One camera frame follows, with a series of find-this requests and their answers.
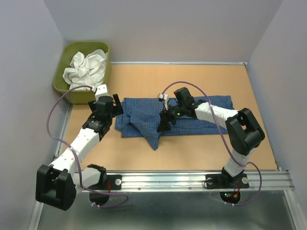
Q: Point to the blue checkered long sleeve shirt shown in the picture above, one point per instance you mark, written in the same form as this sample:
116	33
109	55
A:
141	118

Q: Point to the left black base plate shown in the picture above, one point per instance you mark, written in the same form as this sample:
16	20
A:
112	183

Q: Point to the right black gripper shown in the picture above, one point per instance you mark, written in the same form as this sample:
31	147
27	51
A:
164	125

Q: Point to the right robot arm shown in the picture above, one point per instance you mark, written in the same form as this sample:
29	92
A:
244	132

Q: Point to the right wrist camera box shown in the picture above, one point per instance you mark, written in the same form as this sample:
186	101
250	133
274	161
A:
163	98

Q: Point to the aluminium mounting rail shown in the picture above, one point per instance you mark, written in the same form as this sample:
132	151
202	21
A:
177	200

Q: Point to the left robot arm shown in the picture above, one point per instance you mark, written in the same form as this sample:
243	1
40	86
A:
58	183

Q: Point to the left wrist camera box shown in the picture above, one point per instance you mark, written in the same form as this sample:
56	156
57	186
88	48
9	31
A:
101	90

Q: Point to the green plastic bin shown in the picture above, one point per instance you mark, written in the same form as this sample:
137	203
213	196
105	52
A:
85	47

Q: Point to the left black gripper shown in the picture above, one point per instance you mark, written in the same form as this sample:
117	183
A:
117	109

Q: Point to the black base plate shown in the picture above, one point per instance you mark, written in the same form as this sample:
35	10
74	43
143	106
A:
223	181
112	183

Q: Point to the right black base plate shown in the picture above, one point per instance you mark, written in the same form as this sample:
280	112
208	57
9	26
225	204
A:
223	181

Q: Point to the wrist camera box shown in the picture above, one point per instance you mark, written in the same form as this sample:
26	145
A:
163	98
101	90

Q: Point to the white crumpled shirt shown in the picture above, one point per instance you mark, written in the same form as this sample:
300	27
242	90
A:
87	70

